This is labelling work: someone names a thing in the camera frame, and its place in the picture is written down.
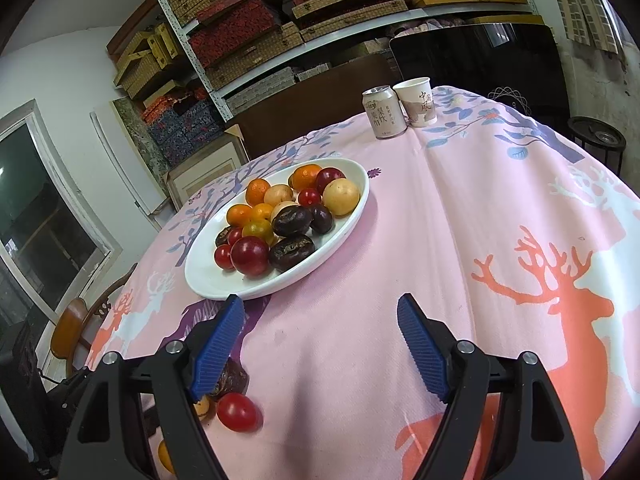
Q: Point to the marble-patterned panel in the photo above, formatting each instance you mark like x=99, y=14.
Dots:
x=137, y=130

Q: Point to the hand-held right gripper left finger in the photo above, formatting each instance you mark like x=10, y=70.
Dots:
x=220, y=345

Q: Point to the black round stool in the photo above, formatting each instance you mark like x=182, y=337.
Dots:
x=582, y=130

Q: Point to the hanging woven bamboo mat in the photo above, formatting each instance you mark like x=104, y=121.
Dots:
x=580, y=5

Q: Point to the black glossy panel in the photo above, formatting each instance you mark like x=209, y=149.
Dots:
x=475, y=55

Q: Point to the white oval plate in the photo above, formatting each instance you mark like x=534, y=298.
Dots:
x=215, y=282

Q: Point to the white metal shelf rack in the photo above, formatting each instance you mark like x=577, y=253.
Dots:
x=200, y=67

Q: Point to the white leaning panel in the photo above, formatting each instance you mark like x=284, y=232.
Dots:
x=125, y=160

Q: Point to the dark brown wooden board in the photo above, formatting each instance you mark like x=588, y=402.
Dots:
x=300, y=110

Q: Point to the dark red plum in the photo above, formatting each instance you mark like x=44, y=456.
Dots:
x=250, y=256
x=330, y=177

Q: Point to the red patterned box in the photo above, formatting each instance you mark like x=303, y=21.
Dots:
x=235, y=30

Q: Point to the pale beverage can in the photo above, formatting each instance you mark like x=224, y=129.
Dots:
x=384, y=115

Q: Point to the small yellowish tangerine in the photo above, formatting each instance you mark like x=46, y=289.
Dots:
x=261, y=211

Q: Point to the white-framed window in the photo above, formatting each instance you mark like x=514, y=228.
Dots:
x=30, y=200

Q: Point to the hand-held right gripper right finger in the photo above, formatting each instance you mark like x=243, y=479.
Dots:
x=422, y=350

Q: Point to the white paper cup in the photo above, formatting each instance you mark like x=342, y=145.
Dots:
x=417, y=105

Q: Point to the striped pepino melon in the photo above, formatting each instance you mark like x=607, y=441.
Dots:
x=204, y=407

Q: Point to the beige picture frame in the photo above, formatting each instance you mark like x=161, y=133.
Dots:
x=205, y=170

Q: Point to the stack of blue patterned boxes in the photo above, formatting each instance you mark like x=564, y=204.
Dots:
x=185, y=127

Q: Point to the pink bundled cloth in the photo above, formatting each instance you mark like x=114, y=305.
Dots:
x=430, y=25

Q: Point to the small dark purple fruit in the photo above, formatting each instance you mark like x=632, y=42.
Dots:
x=222, y=236

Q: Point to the pink deer-print tablecloth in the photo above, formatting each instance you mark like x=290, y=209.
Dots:
x=350, y=310

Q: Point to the wooden chair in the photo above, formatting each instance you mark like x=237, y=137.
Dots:
x=67, y=327

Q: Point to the orange tangerine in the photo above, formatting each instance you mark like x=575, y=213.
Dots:
x=238, y=214
x=257, y=191
x=165, y=460
x=257, y=231
x=306, y=177

